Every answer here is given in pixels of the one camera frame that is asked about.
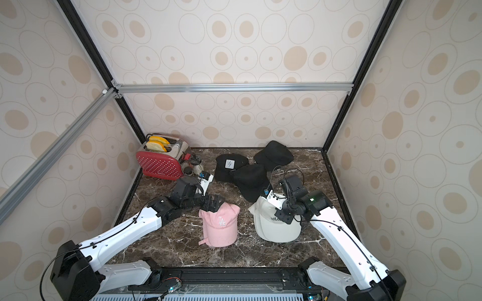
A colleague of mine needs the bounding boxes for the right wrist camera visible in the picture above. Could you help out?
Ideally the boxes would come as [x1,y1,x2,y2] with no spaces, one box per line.
[264,189,286,210]

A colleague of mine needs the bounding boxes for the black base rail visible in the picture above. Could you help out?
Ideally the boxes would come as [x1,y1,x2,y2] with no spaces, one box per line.
[97,266,377,301]

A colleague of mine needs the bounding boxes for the black cap white patch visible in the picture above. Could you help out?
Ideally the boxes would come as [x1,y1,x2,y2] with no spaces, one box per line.
[214,154,249,183]

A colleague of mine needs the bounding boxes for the yellow toast slices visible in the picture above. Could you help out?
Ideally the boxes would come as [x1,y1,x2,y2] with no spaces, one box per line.
[146,135,170,153]

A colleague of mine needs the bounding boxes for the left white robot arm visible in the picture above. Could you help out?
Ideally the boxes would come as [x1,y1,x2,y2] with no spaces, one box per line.
[45,172,225,300]

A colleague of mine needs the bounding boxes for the pink cap with logo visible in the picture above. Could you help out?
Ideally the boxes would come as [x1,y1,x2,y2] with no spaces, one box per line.
[198,203,240,248]

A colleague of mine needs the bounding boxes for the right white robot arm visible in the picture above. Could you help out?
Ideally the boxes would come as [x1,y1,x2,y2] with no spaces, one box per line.
[264,175,406,300]

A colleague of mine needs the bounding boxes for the beige Colorado cap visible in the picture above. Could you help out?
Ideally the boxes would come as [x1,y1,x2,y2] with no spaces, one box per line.
[249,196,301,243]

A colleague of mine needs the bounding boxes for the left aluminium frame bar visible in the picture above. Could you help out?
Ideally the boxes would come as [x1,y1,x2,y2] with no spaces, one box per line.
[1,88,115,223]

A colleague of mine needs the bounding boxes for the red polka dot toaster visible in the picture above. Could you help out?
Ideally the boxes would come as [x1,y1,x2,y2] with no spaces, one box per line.
[136,133,192,181]

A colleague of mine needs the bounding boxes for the horizontal aluminium frame bar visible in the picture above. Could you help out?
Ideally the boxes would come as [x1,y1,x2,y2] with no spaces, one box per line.
[115,82,353,94]

